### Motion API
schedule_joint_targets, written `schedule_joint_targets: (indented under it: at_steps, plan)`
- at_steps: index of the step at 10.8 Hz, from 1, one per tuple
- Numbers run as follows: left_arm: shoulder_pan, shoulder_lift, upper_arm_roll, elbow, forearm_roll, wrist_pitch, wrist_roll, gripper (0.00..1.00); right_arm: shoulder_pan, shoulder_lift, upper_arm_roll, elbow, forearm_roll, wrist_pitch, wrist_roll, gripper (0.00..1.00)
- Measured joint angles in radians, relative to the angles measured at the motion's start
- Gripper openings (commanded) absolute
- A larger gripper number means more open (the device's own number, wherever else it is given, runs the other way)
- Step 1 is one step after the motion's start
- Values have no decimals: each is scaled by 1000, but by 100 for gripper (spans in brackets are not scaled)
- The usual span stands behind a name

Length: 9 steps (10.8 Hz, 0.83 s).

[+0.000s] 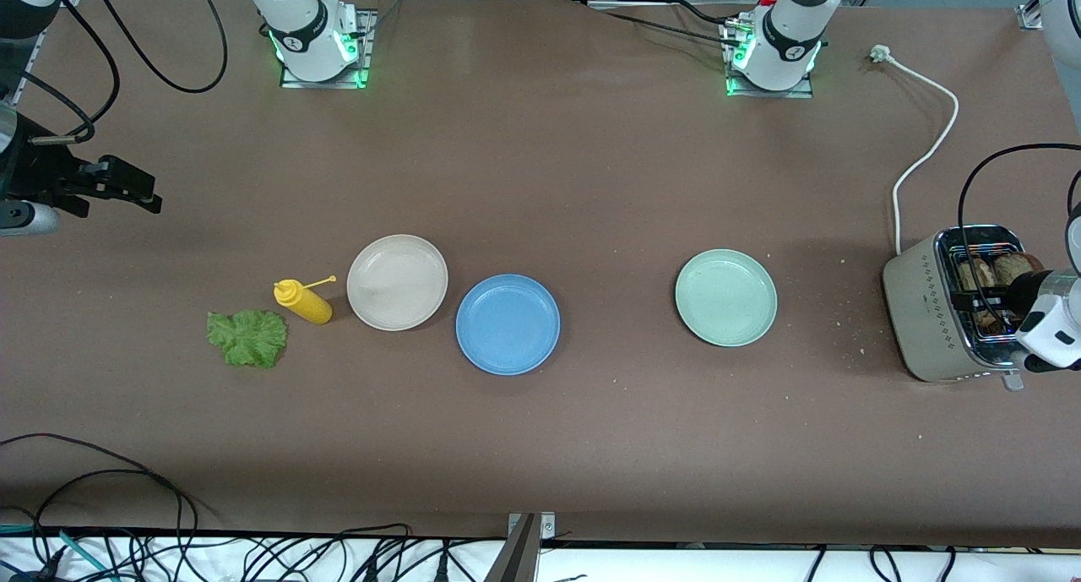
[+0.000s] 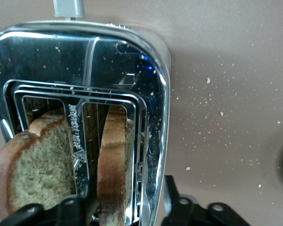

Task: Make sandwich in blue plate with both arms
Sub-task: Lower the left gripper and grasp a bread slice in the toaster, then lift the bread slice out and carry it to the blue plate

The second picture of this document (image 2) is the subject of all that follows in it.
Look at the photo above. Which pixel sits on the brown toast bread slice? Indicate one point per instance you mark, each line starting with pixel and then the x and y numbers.
pixel 37 164
pixel 110 164

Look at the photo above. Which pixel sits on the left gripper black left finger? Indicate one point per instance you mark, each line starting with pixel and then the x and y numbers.
pixel 70 212

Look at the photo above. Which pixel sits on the chrome and beige toaster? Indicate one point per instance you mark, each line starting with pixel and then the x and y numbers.
pixel 49 58

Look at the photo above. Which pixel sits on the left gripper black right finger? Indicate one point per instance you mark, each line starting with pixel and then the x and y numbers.
pixel 186 212

